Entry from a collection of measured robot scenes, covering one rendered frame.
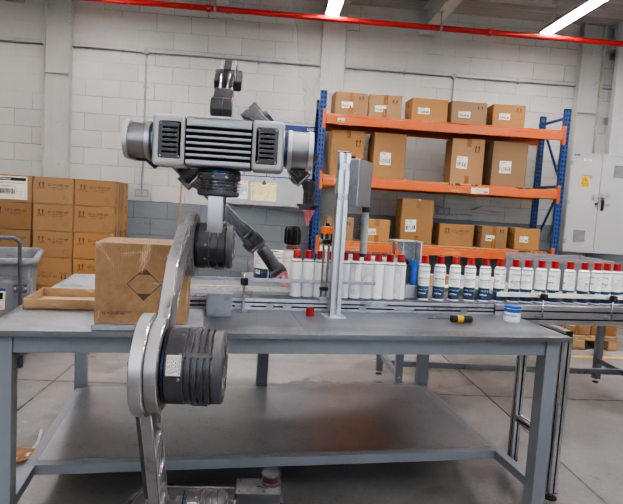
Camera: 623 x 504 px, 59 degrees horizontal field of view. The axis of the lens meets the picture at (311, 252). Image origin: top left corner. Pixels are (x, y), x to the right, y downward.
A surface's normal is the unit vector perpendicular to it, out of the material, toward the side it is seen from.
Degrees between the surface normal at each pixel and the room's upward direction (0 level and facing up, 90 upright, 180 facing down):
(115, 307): 90
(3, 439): 90
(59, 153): 90
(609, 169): 90
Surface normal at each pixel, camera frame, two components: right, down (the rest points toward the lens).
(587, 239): 0.07, 0.09
